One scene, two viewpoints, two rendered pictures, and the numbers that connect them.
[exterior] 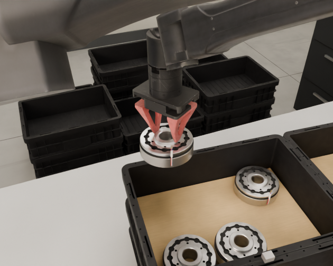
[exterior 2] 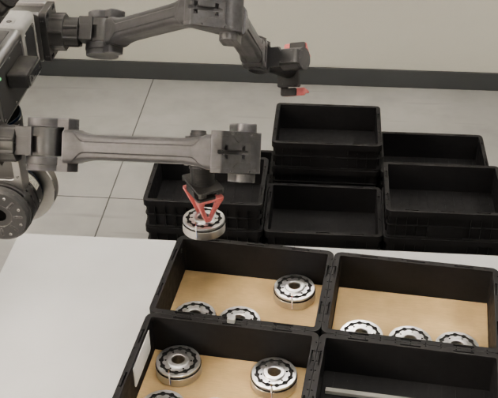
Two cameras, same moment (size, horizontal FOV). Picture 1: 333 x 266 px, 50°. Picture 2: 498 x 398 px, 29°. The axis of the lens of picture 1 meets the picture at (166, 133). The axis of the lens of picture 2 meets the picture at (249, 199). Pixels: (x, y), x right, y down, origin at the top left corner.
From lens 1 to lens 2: 169 cm
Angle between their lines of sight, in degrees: 22
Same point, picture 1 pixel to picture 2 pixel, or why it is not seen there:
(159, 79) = (193, 173)
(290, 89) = not seen: outside the picture
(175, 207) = (215, 287)
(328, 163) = (386, 299)
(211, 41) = not seen: hidden behind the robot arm
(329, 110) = not seen: outside the picture
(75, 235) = (138, 293)
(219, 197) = (258, 291)
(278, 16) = not seen: hidden behind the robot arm
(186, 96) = (211, 189)
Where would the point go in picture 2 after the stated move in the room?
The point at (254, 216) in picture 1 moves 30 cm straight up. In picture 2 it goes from (273, 313) to (274, 214)
